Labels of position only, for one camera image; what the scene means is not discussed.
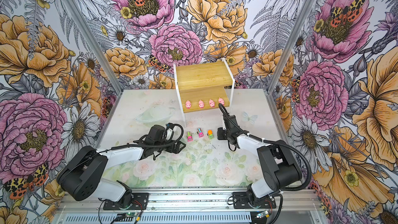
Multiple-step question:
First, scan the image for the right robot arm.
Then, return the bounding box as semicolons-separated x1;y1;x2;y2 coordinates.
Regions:
217;113;311;207

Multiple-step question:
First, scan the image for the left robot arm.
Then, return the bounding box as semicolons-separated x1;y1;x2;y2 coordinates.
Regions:
57;123;186;208

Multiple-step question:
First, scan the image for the two-tier bamboo shelf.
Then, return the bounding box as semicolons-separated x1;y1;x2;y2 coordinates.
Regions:
173;58;235;123

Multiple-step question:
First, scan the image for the orange car green base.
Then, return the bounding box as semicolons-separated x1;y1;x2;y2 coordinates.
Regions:
207;130;214;139

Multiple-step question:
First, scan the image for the pink car green roof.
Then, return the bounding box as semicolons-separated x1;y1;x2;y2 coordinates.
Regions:
187;131;193;142

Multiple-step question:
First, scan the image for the pink car blue roof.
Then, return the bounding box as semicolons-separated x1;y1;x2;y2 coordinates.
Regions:
197;128;204;138

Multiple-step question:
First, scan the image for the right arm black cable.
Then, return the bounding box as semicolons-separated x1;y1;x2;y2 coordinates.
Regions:
218;103;313;191

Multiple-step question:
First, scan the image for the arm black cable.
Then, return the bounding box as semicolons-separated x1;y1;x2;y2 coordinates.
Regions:
218;103;313;191
105;122;184;159

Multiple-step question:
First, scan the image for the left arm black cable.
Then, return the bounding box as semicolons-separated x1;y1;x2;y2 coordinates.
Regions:
105;122;184;159

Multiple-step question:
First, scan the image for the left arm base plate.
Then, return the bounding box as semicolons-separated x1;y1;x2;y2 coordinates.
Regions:
103;192;149;211

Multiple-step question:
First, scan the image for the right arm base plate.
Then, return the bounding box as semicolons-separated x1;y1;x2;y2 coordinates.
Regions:
232;191;276;209

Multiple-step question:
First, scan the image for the left aluminium corner post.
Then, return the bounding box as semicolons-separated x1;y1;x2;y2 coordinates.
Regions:
62;0;123;96

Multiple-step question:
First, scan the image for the aluminium corner post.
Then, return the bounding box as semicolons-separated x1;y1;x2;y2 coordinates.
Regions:
62;0;123;96
267;0;316;94

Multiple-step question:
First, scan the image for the aluminium front rail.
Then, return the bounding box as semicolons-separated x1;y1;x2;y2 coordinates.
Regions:
53;187;327;224

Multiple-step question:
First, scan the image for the right aluminium corner post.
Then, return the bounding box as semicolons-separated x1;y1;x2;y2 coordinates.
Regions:
267;0;316;94

